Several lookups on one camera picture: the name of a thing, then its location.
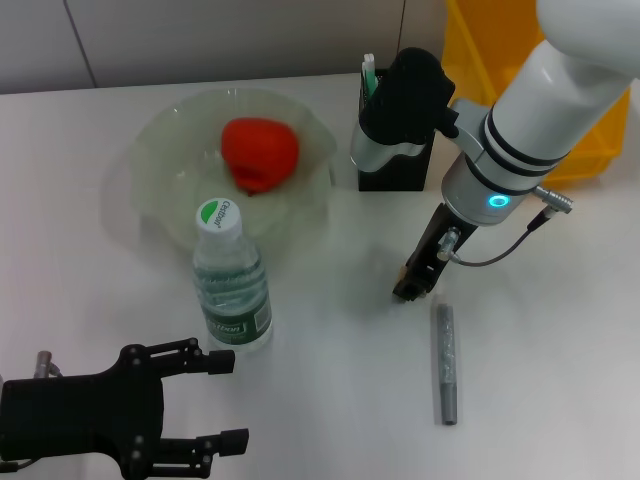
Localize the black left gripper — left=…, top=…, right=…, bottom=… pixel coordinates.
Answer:
left=0, top=337, right=237, bottom=480

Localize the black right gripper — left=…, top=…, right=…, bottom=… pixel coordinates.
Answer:
left=391, top=202, right=477, bottom=305

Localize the clear water bottle green label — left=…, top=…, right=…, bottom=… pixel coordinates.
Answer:
left=192, top=198, right=275, bottom=354

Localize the grey glitter pen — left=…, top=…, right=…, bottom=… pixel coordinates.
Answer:
left=432, top=302, right=459, bottom=427

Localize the orange fruit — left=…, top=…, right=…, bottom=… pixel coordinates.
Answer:
left=221, top=117, right=301, bottom=197

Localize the green utility knife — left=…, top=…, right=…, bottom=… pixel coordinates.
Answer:
left=361, top=53, right=382, bottom=102

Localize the black mesh pen holder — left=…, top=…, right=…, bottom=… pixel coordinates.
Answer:
left=356, top=68, right=436, bottom=193

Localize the green glass fruit bowl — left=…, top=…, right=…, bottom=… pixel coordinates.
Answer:
left=124, top=88, right=338, bottom=252

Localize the yellow plastic bin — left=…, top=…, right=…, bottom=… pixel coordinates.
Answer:
left=442, top=0, right=631, bottom=189

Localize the right wrist cable with plug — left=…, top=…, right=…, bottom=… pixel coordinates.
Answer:
left=436, top=185, right=575, bottom=267

